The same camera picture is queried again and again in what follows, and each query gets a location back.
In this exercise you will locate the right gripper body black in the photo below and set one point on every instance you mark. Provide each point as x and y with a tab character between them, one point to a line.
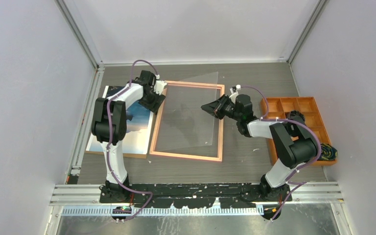
227	109

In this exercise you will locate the pink wooden picture frame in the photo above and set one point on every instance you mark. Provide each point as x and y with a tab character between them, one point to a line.
219	156

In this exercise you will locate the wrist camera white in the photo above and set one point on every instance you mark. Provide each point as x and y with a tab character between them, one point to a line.
160	86
234	92

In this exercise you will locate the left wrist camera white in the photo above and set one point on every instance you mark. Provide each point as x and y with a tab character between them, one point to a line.
160	86

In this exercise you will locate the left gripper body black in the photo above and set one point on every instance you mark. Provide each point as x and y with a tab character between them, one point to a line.
153	102

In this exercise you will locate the blue yellow rolled item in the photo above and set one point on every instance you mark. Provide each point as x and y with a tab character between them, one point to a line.
328	152

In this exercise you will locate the aluminium front rail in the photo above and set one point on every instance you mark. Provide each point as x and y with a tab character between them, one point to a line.
311	192

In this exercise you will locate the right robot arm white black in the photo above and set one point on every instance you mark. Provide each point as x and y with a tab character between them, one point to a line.
295	144

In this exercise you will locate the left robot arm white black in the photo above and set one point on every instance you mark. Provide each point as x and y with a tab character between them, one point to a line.
109	126

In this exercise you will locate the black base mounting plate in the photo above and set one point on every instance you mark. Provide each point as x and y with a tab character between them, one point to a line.
195	196

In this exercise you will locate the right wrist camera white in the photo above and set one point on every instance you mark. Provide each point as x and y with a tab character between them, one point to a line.
234	92

